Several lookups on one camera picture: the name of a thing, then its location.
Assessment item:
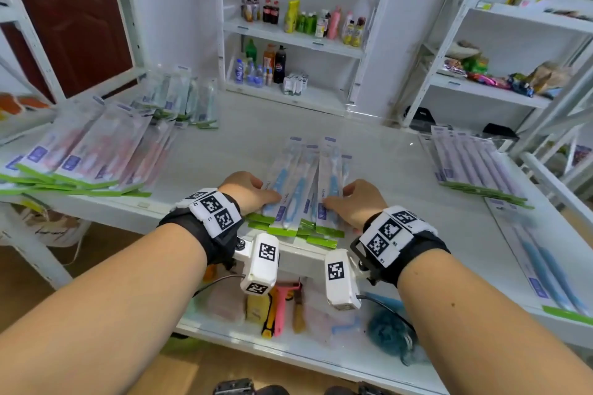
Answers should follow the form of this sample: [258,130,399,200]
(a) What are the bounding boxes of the person's left hand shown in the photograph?
[217,171,284,217]

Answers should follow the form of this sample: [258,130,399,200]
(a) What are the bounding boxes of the person's right hand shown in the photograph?
[322,178,389,231]

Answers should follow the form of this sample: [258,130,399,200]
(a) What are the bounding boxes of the row of blue toothbrush packets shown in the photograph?
[245,135,354,250]

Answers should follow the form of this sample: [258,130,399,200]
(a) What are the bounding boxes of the white metal shelf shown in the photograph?
[0,0,593,395]

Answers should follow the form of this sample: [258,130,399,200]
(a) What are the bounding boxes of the row of purple toothbrush packets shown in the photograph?
[419,125,534,210]

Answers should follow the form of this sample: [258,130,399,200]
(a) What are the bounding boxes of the row of green toothbrush packets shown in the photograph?
[132,65,219,131]

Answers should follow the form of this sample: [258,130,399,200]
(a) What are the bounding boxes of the row of pink toothbrush packets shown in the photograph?
[0,96,179,199]

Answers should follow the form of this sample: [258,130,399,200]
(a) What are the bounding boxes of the blue toothbrush packet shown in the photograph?
[502,204,593,327]
[484,197,580,315]

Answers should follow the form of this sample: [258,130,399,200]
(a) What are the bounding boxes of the person's left forearm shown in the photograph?
[0,223,208,395]

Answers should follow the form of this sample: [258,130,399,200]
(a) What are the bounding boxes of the person's right forearm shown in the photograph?
[397,249,593,395]

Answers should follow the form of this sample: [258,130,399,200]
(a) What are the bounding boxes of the black pouch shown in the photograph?
[410,106,436,131]

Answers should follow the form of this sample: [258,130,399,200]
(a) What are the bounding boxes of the stack of pink cloths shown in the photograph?
[206,283,246,324]

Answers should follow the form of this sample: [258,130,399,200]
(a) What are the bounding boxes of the yellow plastic bottle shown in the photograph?
[245,293,272,326]

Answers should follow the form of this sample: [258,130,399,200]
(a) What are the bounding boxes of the cluster of small white cartons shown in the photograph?
[282,73,309,96]

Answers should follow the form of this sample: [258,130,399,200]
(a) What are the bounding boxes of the clear plastic bag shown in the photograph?
[303,297,362,347]

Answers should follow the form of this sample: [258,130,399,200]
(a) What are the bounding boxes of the pink plastic scraper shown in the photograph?
[261,282,303,339]

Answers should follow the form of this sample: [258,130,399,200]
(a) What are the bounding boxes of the blue mesh bath sponge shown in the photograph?
[367,306,416,359]

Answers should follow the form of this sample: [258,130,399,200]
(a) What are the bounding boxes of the cluster of water and soda bottles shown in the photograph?
[233,38,288,87]

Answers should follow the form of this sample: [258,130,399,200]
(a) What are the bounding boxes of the small black box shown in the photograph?
[481,123,519,140]

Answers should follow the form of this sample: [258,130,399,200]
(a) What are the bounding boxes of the grey mesh bath sponge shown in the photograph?
[400,343,432,368]

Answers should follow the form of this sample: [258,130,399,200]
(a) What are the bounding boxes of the green bag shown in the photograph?
[159,336,204,356]

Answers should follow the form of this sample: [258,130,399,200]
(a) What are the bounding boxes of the white snack shelving unit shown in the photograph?
[403,0,593,141]

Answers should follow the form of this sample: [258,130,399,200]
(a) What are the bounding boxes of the row of colourful bottles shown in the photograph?
[243,0,367,48]

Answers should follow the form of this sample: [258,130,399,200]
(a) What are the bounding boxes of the pile of snack packets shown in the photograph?
[442,40,575,98]

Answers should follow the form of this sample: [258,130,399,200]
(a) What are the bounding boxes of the cartoon print bag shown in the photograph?
[9,204,91,247]

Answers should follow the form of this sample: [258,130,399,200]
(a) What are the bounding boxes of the yellow and orange shoes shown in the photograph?
[0,93,49,120]

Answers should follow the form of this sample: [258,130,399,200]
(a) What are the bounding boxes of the red-brown wooden door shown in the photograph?
[0,0,135,102]

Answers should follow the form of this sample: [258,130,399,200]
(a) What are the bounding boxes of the white stationery rack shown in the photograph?
[0,0,65,141]

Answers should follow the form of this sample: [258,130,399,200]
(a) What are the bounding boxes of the black left wrist strap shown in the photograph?
[158,188,244,270]

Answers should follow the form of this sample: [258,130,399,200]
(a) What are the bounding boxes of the black wrist strap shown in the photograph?
[350,206,451,288]
[158,188,244,270]

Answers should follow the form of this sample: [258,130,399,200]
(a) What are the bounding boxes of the black right wrist strap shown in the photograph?
[350,206,451,288]

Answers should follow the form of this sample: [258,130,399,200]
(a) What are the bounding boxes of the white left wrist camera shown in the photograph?
[235,232,281,297]

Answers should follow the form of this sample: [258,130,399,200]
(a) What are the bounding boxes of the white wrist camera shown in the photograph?
[324,249,371,311]
[235,232,281,297]

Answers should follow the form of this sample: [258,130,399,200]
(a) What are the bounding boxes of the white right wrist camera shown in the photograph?
[324,249,371,311]

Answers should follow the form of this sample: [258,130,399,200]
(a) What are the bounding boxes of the black left camera cable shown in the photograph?
[192,274,245,298]

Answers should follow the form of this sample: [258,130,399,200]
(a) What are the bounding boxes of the black camera cable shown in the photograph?
[356,293,418,340]
[192,274,245,298]

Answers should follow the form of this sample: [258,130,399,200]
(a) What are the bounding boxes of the black right camera cable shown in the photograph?
[356,293,418,340]

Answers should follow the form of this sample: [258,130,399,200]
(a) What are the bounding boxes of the wooden handled brush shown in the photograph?
[292,290,306,335]

